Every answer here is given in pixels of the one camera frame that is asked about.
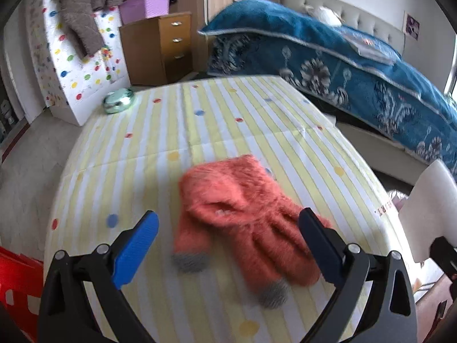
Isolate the beige tufted headboard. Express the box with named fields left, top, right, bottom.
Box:
left=278, top=0, right=406, bottom=59

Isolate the purple plastic basket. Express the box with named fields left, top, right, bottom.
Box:
left=119, top=0, right=171, bottom=25

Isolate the white pillow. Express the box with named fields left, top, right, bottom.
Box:
left=307, top=5, right=345, bottom=26

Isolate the green round tin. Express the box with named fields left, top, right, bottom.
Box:
left=103, top=87, right=135, bottom=115

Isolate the brown quilted jacket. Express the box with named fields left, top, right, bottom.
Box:
left=55, top=0, right=143, bottom=58

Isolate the clear plastic packet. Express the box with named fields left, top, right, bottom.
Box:
left=339, top=27, right=398, bottom=67

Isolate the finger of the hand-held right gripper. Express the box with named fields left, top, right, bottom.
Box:
left=429, top=236, right=457, bottom=283

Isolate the polka dot white cabinet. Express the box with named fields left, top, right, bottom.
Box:
left=25, top=0, right=131, bottom=127

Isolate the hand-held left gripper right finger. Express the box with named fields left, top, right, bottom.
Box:
left=298, top=207, right=418, bottom=343

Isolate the blue floral blanket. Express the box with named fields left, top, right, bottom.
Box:
left=198, top=0, right=457, bottom=183

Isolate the yellow striped dotted tablecloth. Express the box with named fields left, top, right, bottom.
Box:
left=43, top=75, right=422, bottom=343

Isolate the wooden drawer cabinet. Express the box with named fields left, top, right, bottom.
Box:
left=119, top=11, right=195, bottom=86

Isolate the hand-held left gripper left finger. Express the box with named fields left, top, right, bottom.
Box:
left=37, top=211, right=160, bottom=343

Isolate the purple wall poster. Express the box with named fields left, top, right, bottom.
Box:
left=403, top=11, right=421, bottom=40

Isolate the red plastic chair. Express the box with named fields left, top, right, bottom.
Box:
left=0, top=246, right=44, bottom=342

